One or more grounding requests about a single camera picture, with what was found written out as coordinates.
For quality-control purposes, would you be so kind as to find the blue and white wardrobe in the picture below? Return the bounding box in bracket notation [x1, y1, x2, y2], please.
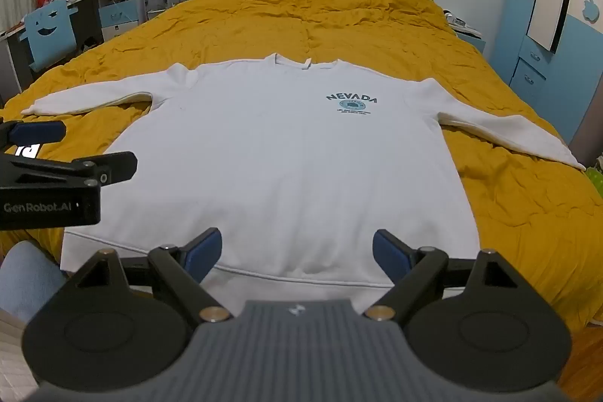
[497, 0, 603, 148]

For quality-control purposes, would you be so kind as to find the person's leg in jeans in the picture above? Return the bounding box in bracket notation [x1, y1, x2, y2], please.
[0, 241, 71, 327]

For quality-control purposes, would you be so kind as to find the green dotted object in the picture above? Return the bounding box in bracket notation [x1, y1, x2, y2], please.
[586, 154, 603, 200]

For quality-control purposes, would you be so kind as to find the white nightstand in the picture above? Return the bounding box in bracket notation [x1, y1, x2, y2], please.
[443, 9, 487, 54]

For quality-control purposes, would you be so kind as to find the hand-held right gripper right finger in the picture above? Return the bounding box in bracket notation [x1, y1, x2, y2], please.
[363, 229, 535, 325]

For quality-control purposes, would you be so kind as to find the white printed sweatshirt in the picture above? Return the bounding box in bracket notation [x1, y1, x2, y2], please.
[21, 52, 586, 290]

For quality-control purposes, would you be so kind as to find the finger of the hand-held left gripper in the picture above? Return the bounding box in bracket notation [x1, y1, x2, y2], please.
[0, 121, 65, 146]
[0, 151, 138, 192]

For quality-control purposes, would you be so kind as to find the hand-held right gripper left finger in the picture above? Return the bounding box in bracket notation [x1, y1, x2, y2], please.
[61, 228, 233, 326]

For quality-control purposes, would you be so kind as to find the mustard yellow blanket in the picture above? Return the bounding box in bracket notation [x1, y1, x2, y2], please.
[0, 0, 603, 334]

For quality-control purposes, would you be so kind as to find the blue chair with face cutouts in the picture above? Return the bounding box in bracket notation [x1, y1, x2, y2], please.
[23, 0, 78, 75]

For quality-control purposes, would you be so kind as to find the cluttered desk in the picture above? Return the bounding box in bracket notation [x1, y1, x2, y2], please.
[0, 0, 143, 101]

